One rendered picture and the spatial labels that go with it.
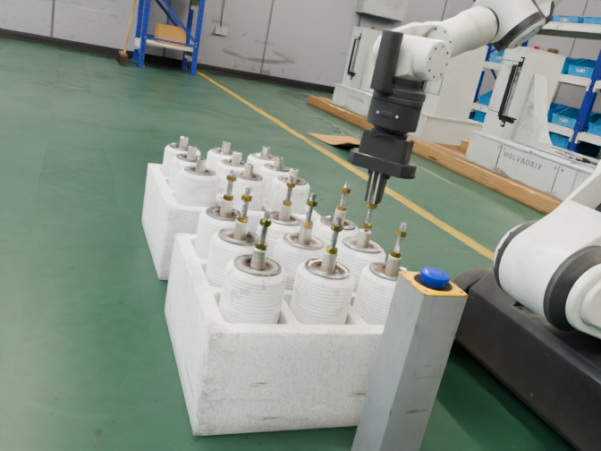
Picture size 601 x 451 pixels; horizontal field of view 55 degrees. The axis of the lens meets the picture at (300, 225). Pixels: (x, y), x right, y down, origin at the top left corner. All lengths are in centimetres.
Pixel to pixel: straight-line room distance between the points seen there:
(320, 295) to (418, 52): 42
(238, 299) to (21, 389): 37
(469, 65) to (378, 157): 335
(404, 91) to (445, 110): 331
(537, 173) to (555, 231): 235
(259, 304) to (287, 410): 18
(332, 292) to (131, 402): 36
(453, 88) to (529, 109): 77
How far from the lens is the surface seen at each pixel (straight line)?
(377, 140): 101
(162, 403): 99
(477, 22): 112
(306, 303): 91
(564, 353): 109
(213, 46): 725
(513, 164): 347
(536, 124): 365
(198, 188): 135
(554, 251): 96
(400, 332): 81
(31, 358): 109
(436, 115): 425
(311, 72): 766
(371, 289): 95
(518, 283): 98
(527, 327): 114
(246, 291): 85
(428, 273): 79
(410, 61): 98
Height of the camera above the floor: 59
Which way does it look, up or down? 18 degrees down
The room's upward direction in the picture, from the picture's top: 12 degrees clockwise
